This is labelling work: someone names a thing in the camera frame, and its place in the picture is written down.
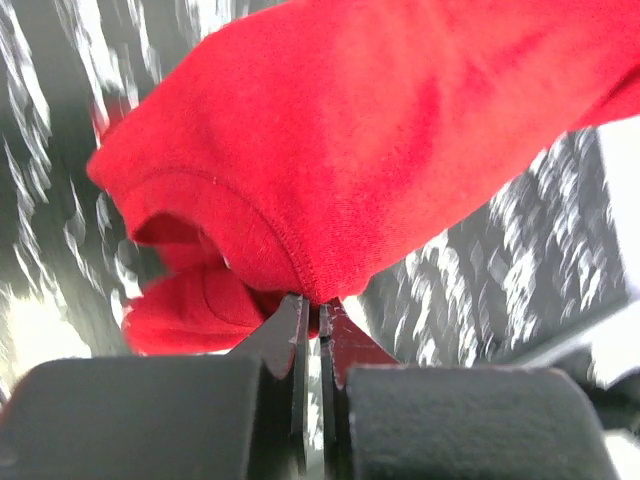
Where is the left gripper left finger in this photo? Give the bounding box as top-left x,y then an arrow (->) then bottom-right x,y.
234,295 -> 309,473

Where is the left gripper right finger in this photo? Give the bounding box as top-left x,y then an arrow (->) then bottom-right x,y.
319,299 -> 398,478

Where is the red t-shirt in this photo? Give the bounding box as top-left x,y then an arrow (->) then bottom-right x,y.
88,1 -> 639,355

